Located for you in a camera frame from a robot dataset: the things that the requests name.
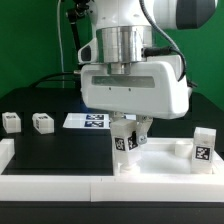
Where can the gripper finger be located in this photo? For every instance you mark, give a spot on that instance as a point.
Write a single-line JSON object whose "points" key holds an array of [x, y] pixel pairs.
{"points": [[116, 116], [143, 125]]}

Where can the white U-shaped obstacle fence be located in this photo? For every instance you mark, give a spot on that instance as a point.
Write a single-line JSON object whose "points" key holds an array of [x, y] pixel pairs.
{"points": [[128, 188]]}

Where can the white marker tag plate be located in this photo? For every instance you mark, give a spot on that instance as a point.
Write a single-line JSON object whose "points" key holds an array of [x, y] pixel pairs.
{"points": [[87, 121]]}

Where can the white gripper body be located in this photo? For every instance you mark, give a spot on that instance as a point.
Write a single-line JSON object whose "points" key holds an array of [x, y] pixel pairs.
{"points": [[156, 87]]}

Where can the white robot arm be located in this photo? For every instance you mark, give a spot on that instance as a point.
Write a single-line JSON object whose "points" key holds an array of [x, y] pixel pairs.
{"points": [[124, 71]]}

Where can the white square table top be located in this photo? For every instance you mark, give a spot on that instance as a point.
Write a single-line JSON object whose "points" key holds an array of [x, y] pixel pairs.
{"points": [[171, 156]]}

